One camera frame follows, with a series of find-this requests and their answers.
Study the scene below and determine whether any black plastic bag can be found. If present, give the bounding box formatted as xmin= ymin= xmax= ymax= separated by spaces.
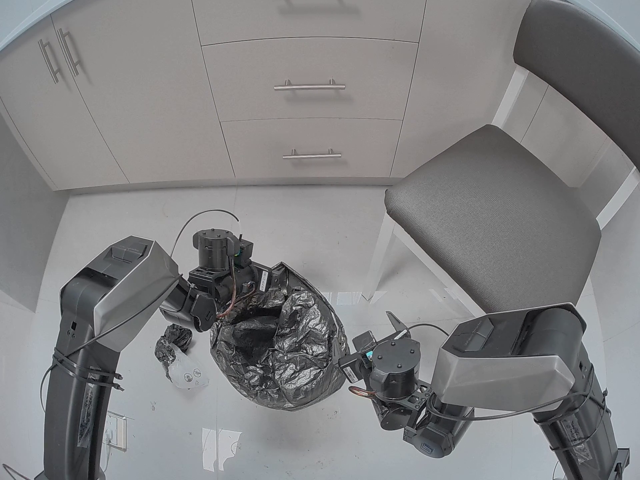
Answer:
xmin=209 ymin=262 xmax=351 ymax=411

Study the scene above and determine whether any beige cabinet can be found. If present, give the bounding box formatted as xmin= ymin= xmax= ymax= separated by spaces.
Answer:
xmin=0 ymin=0 xmax=551 ymax=194

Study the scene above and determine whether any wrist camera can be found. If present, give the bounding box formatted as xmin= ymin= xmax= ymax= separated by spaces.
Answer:
xmin=231 ymin=240 xmax=256 ymax=271
xmin=352 ymin=330 xmax=382 ymax=361

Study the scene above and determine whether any grey padded chair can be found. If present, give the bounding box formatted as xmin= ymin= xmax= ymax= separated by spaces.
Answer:
xmin=365 ymin=0 xmax=640 ymax=321

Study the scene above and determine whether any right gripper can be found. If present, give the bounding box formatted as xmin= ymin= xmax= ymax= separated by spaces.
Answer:
xmin=338 ymin=310 xmax=408 ymax=385

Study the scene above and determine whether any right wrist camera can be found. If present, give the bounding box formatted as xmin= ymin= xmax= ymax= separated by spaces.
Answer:
xmin=352 ymin=330 xmax=382 ymax=361

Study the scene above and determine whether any clear printed wrapper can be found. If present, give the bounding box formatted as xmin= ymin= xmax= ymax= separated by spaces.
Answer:
xmin=167 ymin=354 xmax=212 ymax=393

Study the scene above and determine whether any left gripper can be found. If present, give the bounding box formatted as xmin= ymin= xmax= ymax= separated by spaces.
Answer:
xmin=242 ymin=262 xmax=290 ymax=301

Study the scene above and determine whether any white cable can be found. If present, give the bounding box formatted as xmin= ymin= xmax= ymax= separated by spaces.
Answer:
xmin=100 ymin=418 xmax=115 ymax=476

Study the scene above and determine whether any black plastic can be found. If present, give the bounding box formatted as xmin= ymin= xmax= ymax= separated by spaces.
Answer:
xmin=154 ymin=324 xmax=194 ymax=381

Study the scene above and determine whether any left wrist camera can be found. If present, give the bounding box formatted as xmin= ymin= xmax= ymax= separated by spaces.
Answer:
xmin=231 ymin=240 xmax=256 ymax=271

